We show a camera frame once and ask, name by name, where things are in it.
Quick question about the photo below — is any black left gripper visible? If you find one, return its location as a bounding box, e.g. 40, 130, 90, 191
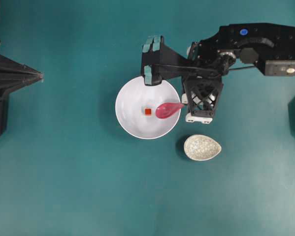
0, 54, 43, 136

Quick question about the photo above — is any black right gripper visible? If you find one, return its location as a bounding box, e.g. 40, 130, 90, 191
141, 35, 224, 123

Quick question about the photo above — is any pink ceramic spoon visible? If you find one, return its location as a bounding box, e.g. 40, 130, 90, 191
155, 102, 186, 119

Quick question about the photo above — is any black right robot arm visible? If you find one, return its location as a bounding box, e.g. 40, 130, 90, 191
141, 23, 295, 124

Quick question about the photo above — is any white round bowl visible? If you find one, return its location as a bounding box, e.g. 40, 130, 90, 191
115, 76, 180, 140

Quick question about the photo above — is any small red block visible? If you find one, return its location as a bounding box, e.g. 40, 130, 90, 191
144, 108, 152, 116

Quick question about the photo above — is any speckled oval spoon rest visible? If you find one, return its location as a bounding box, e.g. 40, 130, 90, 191
184, 135, 222, 161

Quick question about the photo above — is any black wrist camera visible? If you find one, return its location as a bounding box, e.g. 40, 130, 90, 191
263, 60, 295, 76

